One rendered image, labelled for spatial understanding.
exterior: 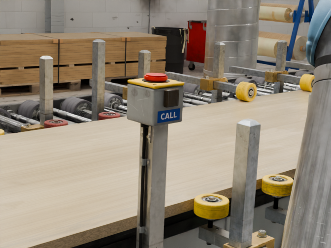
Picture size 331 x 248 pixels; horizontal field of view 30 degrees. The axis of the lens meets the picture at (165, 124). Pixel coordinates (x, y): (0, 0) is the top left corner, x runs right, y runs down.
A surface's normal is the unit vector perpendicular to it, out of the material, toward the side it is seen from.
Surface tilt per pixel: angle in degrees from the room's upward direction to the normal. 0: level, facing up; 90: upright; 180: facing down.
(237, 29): 90
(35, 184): 0
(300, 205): 68
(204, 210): 90
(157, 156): 90
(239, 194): 90
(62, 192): 0
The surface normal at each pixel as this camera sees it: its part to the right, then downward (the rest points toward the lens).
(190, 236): 0.69, 0.19
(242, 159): -0.73, 0.12
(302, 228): -0.70, -0.30
